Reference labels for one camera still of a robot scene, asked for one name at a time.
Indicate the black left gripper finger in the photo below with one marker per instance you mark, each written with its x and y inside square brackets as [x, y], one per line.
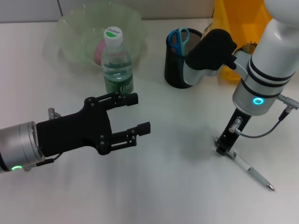
[143, 128]
[130, 99]

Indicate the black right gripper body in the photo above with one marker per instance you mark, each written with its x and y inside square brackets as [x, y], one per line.
[236, 127]

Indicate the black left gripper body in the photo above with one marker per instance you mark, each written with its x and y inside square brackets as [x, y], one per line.
[72, 130]

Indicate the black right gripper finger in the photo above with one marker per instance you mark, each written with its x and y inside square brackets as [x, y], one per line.
[217, 142]
[223, 149]

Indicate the clear water bottle green label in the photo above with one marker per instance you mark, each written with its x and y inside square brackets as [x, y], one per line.
[116, 65]

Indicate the silver white ballpoint pen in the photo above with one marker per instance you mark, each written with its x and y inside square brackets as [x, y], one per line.
[254, 173]

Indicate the pink toy peach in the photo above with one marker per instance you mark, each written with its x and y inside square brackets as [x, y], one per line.
[99, 52]

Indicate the blue sheathed scissors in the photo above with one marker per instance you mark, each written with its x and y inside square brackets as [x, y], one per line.
[178, 44]

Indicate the green plastic wrapper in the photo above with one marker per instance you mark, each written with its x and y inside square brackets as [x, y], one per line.
[248, 47]

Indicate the black mesh pen cup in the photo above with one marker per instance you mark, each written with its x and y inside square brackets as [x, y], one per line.
[174, 72]

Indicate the translucent green fruit bowl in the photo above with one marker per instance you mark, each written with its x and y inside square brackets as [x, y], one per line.
[77, 30]

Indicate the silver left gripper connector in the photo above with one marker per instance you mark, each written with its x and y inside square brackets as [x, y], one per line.
[53, 113]

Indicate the yellow plastic storage bin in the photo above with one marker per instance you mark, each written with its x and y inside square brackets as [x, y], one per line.
[240, 21]

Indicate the right wrist camera housing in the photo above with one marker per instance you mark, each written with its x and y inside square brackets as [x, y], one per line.
[210, 53]

